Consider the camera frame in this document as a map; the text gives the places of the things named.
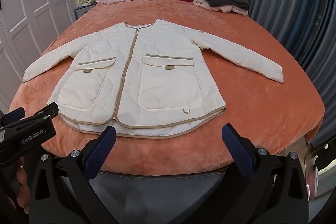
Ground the white panelled wardrobe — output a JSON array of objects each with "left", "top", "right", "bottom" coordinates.
[{"left": 0, "top": 0, "right": 84, "bottom": 114}]

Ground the orange plush bed blanket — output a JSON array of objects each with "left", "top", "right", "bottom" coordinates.
[{"left": 8, "top": 0, "right": 326, "bottom": 174}]

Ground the cream quilted jacket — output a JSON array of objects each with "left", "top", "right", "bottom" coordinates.
[{"left": 22, "top": 19, "right": 285, "bottom": 139}]

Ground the pink object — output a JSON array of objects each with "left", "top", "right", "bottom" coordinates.
[{"left": 307, "top": 165, "right": 319, "bottom": 188}]

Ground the cream fluffy garment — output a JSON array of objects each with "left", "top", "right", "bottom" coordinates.
[{"left": 193, "top": 0, "right": 249, "bottom": 16}]

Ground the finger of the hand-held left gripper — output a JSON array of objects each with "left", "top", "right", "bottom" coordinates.
[
  {"left": 31, "top": 102, "right": 59, "bottom": 121},
  {"left": 0, "top": 108, "right": 25, "bottom": 127}
]

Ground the grey-blue curtain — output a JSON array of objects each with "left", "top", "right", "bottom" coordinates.
[{"left": 245, "top": 0, "right": 336, "bottom": 98}]

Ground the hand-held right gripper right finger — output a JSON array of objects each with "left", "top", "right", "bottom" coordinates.
[{"left": 221, "top": 123, "right": 309, "bottom": 224}]

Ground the grey nightstand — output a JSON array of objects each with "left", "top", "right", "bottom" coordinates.
[{"left": 75, "top": 2, "right": 96, "bottom": 20}]

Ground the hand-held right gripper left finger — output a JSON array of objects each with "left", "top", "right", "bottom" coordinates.
[{"left": 29, "top": 125, "right": 124, "bottom": 224}]

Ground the person's left hand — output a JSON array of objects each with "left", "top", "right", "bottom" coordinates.
[{"left": 15, "top": 157, "right": 32, "bottom": 205}]

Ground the pale yellow cloth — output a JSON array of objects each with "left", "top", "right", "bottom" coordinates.
[{"left": 76, "top": 0, "right": 101, "bottom": 7}]

